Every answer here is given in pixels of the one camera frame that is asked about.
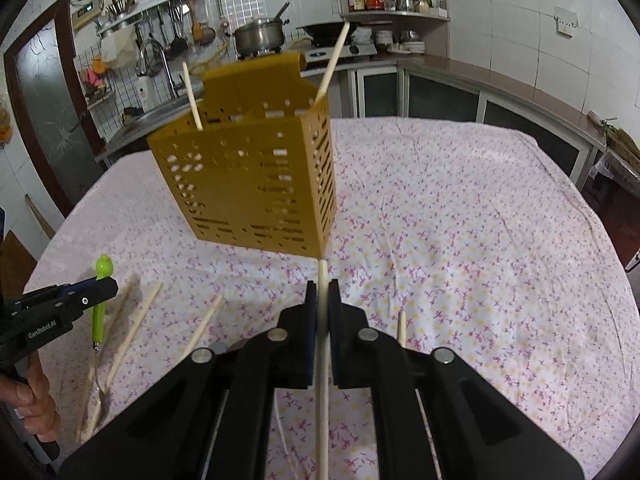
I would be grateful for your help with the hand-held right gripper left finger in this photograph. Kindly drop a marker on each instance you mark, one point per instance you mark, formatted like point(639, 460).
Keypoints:
point(312, 355)

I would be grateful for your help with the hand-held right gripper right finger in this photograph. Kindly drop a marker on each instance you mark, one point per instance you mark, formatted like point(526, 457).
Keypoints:
point(334, 360)

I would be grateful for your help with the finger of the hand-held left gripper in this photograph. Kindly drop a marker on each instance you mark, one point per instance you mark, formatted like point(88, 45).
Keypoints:
point(50, 291)
point(95, 294)

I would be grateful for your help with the wooden chopstick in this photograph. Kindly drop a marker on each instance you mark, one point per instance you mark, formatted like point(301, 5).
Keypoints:
point(401, 330)
point(132, 340)
point(323, 425)
point(192, 97)
point(205, 322)
point(332, 62)
point(121, 305)

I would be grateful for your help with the yellow perforated utensil holder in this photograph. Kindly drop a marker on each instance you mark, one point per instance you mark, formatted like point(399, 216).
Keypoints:
point(250, 180)

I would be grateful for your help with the person's left hand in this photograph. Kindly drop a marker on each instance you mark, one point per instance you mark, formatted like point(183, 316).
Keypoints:
point(35, 400)

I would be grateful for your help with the floral tablecloth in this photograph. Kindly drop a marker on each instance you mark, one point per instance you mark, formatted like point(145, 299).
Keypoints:
point(450, 240)

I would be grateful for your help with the dark wooden glass door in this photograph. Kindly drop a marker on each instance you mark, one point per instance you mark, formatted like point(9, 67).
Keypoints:
point(45, 105)

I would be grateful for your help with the steel sink faucet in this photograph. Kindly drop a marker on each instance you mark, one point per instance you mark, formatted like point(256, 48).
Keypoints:
point(155, 57)

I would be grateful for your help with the hanging wooden spatula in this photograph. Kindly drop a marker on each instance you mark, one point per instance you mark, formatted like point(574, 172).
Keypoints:
point(202, 30)

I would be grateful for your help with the kitchen counter cabinets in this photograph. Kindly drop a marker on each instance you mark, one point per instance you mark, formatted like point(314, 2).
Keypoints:
point(450, 95)

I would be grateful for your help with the steel cooking pot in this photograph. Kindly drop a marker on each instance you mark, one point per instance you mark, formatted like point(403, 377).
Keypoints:
point(257, 35)

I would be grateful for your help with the steel gas stove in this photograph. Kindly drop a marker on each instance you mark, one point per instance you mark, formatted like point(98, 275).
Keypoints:
point(360, 50)

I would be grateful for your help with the black wok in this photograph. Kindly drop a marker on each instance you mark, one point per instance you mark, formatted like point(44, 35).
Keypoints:
point(325, 29)

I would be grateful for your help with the grey corner shelf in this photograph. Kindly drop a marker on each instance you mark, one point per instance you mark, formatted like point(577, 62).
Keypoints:
point(430, 27)

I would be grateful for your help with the wall utensil rack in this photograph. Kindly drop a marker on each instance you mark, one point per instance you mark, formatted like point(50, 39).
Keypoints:
point(145, 7)

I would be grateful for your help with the white wall socket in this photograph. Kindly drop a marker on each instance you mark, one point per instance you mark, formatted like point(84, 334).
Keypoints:
point(566, 21)

